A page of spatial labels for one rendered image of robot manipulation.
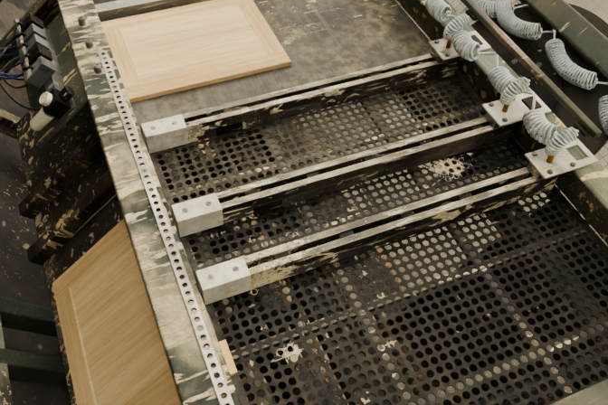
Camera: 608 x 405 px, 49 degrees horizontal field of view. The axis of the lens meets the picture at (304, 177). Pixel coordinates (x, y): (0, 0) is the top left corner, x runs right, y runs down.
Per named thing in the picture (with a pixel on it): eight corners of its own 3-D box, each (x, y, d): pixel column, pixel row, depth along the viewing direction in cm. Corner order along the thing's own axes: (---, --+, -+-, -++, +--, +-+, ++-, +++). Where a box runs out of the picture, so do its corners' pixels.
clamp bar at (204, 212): (171, 215, 186) (161, 157, 168) (522, 114, 220) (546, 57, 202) (181, 243, 180) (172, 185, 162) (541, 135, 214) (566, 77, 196)
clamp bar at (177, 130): (142, 136, 206) (130, 76, 188) (469, 54, 240) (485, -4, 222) (150, 158, 200) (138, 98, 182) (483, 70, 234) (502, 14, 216)
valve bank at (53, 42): (-16, 38, 235) (27, -10, 229) (19, 57, 246) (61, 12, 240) (1, 131, 206) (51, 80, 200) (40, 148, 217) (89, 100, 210)
